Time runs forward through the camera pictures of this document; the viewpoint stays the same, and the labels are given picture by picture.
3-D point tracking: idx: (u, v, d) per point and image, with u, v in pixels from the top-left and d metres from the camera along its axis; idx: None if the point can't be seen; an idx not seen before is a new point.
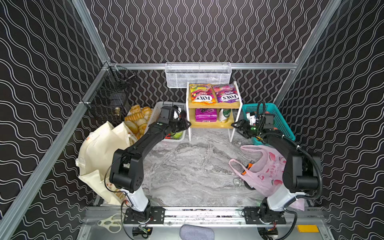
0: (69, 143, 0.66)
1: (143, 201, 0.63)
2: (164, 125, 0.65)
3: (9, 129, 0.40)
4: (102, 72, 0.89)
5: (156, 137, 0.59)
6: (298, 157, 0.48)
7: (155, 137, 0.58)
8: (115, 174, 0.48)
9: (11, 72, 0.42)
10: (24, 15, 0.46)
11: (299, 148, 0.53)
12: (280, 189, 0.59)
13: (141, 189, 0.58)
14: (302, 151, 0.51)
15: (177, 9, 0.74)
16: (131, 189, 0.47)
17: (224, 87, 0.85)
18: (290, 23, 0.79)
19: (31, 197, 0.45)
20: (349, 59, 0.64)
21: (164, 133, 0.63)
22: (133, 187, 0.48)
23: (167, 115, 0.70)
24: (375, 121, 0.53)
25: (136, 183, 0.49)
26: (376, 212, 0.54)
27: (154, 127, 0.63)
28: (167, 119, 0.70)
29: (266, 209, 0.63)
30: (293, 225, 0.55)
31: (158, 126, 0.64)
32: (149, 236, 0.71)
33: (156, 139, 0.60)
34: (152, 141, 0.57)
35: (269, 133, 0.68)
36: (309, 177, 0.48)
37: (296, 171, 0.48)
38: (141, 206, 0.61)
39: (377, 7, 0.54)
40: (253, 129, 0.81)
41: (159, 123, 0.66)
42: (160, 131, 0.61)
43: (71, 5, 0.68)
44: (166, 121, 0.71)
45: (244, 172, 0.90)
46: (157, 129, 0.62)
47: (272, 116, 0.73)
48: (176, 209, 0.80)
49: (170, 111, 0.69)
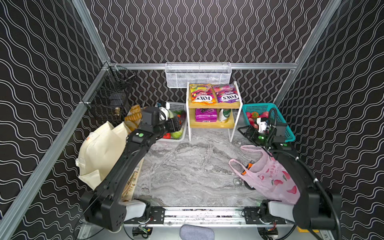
0: (69, 144, 0.66)
1: (139, 207, 0.60)
2: (147, 134, 0.52)
3: (8, 129, 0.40)
4: (102, 72, 0.89)
5: (132, 162, 0.48)
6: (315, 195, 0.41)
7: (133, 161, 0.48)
8: (90, 217, 0.42)
9: (11, 72, 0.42)
10: (24, 15, 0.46)
11: (316, 183, 0.44)
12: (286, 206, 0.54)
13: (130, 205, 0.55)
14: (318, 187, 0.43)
15: (177, 9, 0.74)
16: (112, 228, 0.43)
17: (224, 87, 0.85)
18: (290, 23, 0.79)
19: (31, 197, 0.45)
20: (349, 59, 0.64)
21: (146, 144, 0.52)
22: (113, 228, 0.43)
23: (150, 121, 0.55)
24: (375, 121, 0.53)
25: (115, 222, 0.43)
26: (376, 212, 0.54)
27: (134, 143, 0.50)
28: (149, 125, 0.55)
29: (265, 210, 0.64)
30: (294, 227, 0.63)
31: (139, 138, 0.51)
32: (149, 236, 0.71)
33: (134, 162, 0.49)
34: (126, 170, 0.46)
35: (279, 151, 0.59)
36: (322, 217, 0.42)
37: (312, 211, 0.41)
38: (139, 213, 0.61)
39: (377, 7, 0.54)
40: (261, 138, 0.72)
41: (138, 135, 0.52)
42: (139, 147, 0.49)
43: (71, 5, 0.68)
44: (149, 128, 0.56)
45: (244, 172, 0.90)
46: (135, 148, 0.48)
47: (284, 127, 0.62)
48: (176, 210, 0.80)
49: (152, 116, 0.54)
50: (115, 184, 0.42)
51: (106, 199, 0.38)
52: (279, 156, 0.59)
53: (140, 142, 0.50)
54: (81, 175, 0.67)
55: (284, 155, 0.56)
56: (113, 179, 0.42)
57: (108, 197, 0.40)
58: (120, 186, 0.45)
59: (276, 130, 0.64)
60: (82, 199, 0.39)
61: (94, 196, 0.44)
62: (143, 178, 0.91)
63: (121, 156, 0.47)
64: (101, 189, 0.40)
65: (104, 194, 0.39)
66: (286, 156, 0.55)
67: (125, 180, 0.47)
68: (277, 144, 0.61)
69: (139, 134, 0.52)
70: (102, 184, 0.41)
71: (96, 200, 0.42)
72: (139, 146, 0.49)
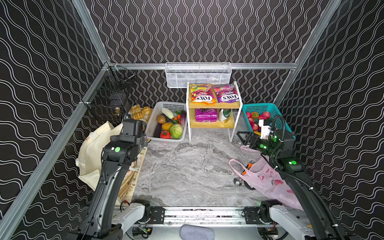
0: (69, 144, 0.66)
1: (139, 209, 0.61)
2: (125, 146, 0.44)
3: (9, 129, 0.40)
4: (102, 72, 0.89)
5: (114, 186, 0.42)
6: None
7: (115, 185, 0.43)
8: None
9: (11, 72, 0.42)
10: (24, 15, 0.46)
11: (337, 229, 0.39)
12: (289, 222, 0.54)
13: (131, 211, 0.58)
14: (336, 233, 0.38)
15: (177, 9, 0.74)
16: None
17: (224, 87, 0.85)
18: (290, 23, 0.79)
19: (32, 197, 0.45)
20: (349, 60, 0.63)
21: (126, 157, 0.45)
22: None
23: (132, 132, 0.49)
24: (375, 121, 0.53)
25: None
26: (377, 212, 0.54)
27: (111, 162, 0.42)
28: (131, 135, 0.49)
29: (266, 211, 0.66)
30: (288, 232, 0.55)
31: (116, 153, 0.43)
32: (149, 236, 0.71)
33: (116, 186, 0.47)
34: (108, 198, 0.41)
35: (288, 175, 0.51)
36: None
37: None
38: (138, 217, 0.61)
39: (377, 7, 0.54)
40: (262, 146, 0.63)
41: (115, 148, 0.44)
42: (119, 167, 0.42)
43: (71, 5, 0.68)
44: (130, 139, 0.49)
45: (243, 172, 0.90)
46: (115, 169, 0.41)
47: (292, 140, 0.52)
48: (176, 209, 0.80)
49: (135, 125, 0.50)
50: (100, 218, 0.38)
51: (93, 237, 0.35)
52: (287, 177, 0.51)
53: (119, 157, 0.42)
54: (81, 175, 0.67)
55: (293, 181, 0.49)
56: (95, 214, 0.37)
57: (94, 234, 0.36)
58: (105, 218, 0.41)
59: (284, 143, 0.53)
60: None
61: (80, 236, 0.40)
62: (143, 178, 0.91)
63: (99, 183, 0.40)
64: (85, 227, 0.36)
65: (90, 232, 0.35)
66: (296, 184, 0.48)
67: (110, 209, 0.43)
68: (285, 162, 0.53)
69: (115, 148, 0.44)
70: (85, 220, 0.36)
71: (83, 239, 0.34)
72: (119, 164, 0.42)
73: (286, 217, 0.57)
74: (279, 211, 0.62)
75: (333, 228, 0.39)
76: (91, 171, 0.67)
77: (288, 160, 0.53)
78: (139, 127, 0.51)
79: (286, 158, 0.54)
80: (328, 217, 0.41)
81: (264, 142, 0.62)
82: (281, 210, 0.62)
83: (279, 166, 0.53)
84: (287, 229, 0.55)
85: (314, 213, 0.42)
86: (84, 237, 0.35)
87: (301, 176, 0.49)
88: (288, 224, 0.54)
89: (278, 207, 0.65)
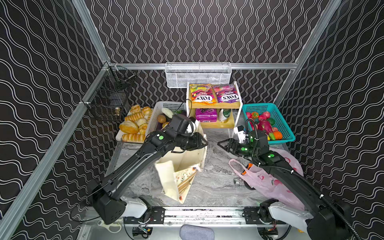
0: (69, 143, 0.66)
1: (141, 207, 0.60)
2: (167, 139, 0.48)
3: (8, 129, 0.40)
4: (102, 72, 0.89)
5: (143, 164, 0.46)
6: (328, 214, 0.39)
7: (145, 164, 0.47)
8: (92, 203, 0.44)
9: (11, 72, 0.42)
10: (24, 15, 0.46)
11: (325, 200, 0.42)
12: (291, 216, 0.54)
13: (133, 205, 0.55)
14: (326, 202, 0.42)
15: (177, 9, 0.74)
16: (108, 219, 0.43)
17: (224, 87, 0.85)
18: (290, 23, 0.79)
19: (32, 195, 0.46)
20: (349, 59, 0.64)
21: (164, 148, 0.49)
22: (108, 219, 0.43)
23: (177, 127, 0.51)
24: (376, 121, 0.53)
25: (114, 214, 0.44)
26: (377, 212, 0.54)
27: (151, 145, 0.47)
28: (175, 131, 0.52)
29: (266, 213, 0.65)
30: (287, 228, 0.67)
31: (158, 140, 0.48)
32: (149, 236, 0.71)
33: (145, 165, 0.47)
34: (133, 170, 0.44)
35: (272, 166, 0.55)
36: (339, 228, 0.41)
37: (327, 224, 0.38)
38: (137, 214, 0.60)
39: (377, 7, 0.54)
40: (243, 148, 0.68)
41: (159, 136, 0.49)
42: (155, 150, 0.46)
43: (71, 5, 0.68)
44: (173, 134, 0.52)
45: (243, 172, 0.90)
46: (151, 151, 0.46)
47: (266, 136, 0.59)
48: (176, 209, 0.80)
49: (181, 122, 0.52)
50: (119, 182, 0.42)
51: (104, 196, 0.38)
52: (271, 170, 0.56)
53: (157, 145, 0.47)
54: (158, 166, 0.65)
55: (275, 171, 0.54)
56: (118, 177, 0.41)
57: (109, 193, 0.40)
58: (122, 186, 0.44)
59: (260, 140, 0.59)
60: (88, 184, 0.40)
61: (98, 187, 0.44)
62: (143, 178, 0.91)
63: (135, 155, 0.45)
64: (106, 182, 0.41)
65: (107, 189, 0.39)
66: (279, 172, 0.53)
67: (129, 181, 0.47)
68: (265, 157, 0.58)
69: (159, 136, 0.49)
70: (108, 177, 0.41)
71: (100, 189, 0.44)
72: (156, 149, 0.46)
73: (287, 213, 0.56)
74: (276, 205, 0.64)
75: (321, 200, 0.42)
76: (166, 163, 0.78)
77: (267, 154, 0.59)
78: (185, 124, 0.53)
79: (264, 154, 0.63)
80: (314, 192, 0.44)
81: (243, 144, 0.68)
82: (278, 206, 0.63)
83: (262, 161, 0.58)
84: (292, 223, 0.54)
85: (301, 191, 0.46)
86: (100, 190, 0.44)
87: (281, 164, 0.54)
88: (290, 218, 0.54)
89: (275, 204, 0.65)
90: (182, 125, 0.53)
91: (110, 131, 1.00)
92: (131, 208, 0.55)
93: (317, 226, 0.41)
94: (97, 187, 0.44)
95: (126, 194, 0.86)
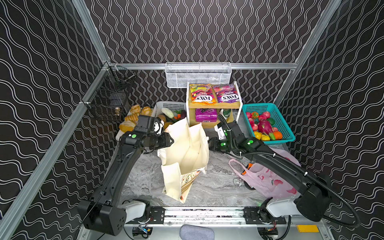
0: (69, 143, 0.66)
1: (140, 207, 0.61)
2: (140, 135, 0.51)
3: (9, 129, 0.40)
4: (102, 72, 0.89)
5: (129, 165, 0.48)
6: (315, 190, 0.40)
7: (130, 164, 0.48)
8: (90, 224, 0.41)
9: (11, 72, 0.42)
10: (24, 15, 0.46)
11: (309, 177, 0.44)
12: (286, 205, 0.54)
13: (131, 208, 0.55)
14: (311, 179, 0.43)
15: (177, 9, 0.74)
16: (113, 233, 0.42)
17: (224, 87, 0.85)
18: (290, 23, 0.79)
19: (32, 196, 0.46)
20: (349, 59, 0.64)
21: (141, 145, 0.51)
22: (115, 231, 0.43)
23: (145, 124, 0.56)
24: (376, 121, 0.53)
25: (117, 226, 0.44)
26: (376, 212, 0.54)
27: (127, 146, 0.48)
28: (145, 128, 0.56)
29: (267, 215, 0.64)
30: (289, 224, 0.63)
31: (132, 139, 0.50)
32: (149, 236, 0.71)
33: (130, 165, 0.49)
34: (122, 173, 0.45)
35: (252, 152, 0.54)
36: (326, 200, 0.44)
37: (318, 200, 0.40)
38: (139, 213, 0.61)
39: (377, 7, 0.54)
40: (223, 144, 0.67)
41: (131, 136, 0.51)
42: (134, 149, 0.48)
43: (71, 5, 0.68)
44: (145, 130, 0.56)
45: (243, 172, 0.90)
46: (129, 150, 0.47)
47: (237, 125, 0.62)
48: (176, 209, 0.80)
49: (148, 119, 0.57)
50: (112, 189, 0.41)
51: (104, 205, 0.38)
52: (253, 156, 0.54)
53: (133, 143, 0.49)
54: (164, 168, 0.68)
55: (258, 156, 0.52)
56: (109, 185, 0.41)
57: (106, 203, 0.39)
58: (117, 192, 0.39)
59: (232, 130, 0.59)
60: (78, 206, 0.38)
61: (91, 205, 0.43)
62: (143, 178, 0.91)
63: (115, 160, 0.45)
64: (98, 196, 0.39)
65: (101, 201, 0.38)
66: (262, 157, 0.52)
67: (122, 184, 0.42)
68: (244, 144, 0.57)
69: (132, 135, 0.51)
70: (98, 190, 0.40)
71: (94, 207, 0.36)
72: (133, 147, 0.48)
73: (283, 205, 0.55)
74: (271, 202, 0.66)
75: (306, 177, 0.44)
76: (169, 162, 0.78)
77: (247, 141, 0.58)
78: (152, 121, 0.59)
79: (242, 142, 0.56)
80: (299, 171, 0.45)
81: (224, 140, 0.67)
82: (272, 202, 0.65)
83: (243, 150, 0.56)
84: (291, 212, 0.53)
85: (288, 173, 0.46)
86: (95, 206, 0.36)
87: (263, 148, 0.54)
88: (286, 209, 0.55)
89: (270, 201, 0.67)
90: (149, 123, 0.58)
91: (110, 131, 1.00)
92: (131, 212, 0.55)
93: (306, 204, 0.43)
94: (91, 205, 0.43)
95: (126, 194, 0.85)
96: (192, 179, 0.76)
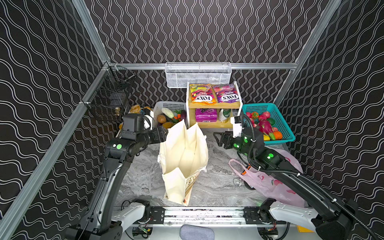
0: (69, 143, 0.66)
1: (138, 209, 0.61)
2: (127, 144, 0.44)
3: (9, 129, 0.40)
4: (102, 72, 0.89)
5: (115, 184, 0.43)
6: (345, 219, 0.38)
7: (117, 181, 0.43)
8: None
9: (11, 72, 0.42)
10: (24, 16, 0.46)
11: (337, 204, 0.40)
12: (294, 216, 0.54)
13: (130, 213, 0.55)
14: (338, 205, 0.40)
15: (177, 10, 0.76)
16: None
17: (224, 87, 0.85)
18: (290, 23, 0.79)
19: (32, 196, 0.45)
20: (349, 59, 0.64)
21: (128, 155, 0.45)
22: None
23: (132, 128, 0.48)
24: (375, 121, 0.53)
25: None
26: (376, 212, 0.54)
27: (112, 159, 0.42)
28: (132, 132, 0.48)
29: (267, 216, 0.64)
30: (287, 228, 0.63)
31: (118, 151, 0.42)
32: (149, 236, 0.71)
33: (117, 183, 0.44)
34: (109, 195, 0.41)
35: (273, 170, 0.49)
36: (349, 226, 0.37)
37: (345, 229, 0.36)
38: (137, 217, 0.60)
39: (377, 7, 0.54)
40: (236, 145, 0.61)
41: (116, 146, 0.43)
42: (120, 163, 0.42)
43: (71, 5, 0.68)
44: (132, 136, 0.48)
45: (243, 172, 0.90)
46: (115, 166, 0.41)
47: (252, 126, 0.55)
48: (176, 210, 0.80)
49: (136, 121, 0.49)
50: (100, 214, 0.38)
51: (93, 233, 0.35)
52: (272, 173, 0.50)
53: (120, 154, 0.42)
54: (165, 176, 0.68)
55: (280, 174, 0.48)
56: (96, 209, 0.37)
57: (93, 231, 0.36)
58: (106, 215, 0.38)
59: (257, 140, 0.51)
60: (65, 234, 0.35)
61: (80, 231, 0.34)
62: (143, 178, 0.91)
63: (100, 180, 0.40)
64: (85, 222, 0.36)
65: (90, 228, 0.36)
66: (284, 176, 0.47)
67: (110, 206, 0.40)
68: (263, 157, 0.52)
69: (117, 145, 0.43)
70: (84, 215, 0.37)
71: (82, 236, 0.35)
72: (120, 161, 0.42)
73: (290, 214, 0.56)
74: (276, 207, 0.64)
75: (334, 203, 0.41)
76: (169, 166, 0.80)
77: (265, 154, 0.53)
78: (141, 121, 0.50)
79: (262, 154, 0.53)
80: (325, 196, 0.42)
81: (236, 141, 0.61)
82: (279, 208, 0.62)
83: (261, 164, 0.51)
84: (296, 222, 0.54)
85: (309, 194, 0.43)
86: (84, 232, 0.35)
87: (283, 166, 0.49)
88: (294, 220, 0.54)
89: (275, 206, 0.64)
90: (137, 125, 0.49)
91: (110, 131, 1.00)
92: (130, 218, 0.55)
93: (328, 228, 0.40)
94: (78, 232, 0.40)
95: (126, 194, 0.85)
96: (194, 180, 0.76)
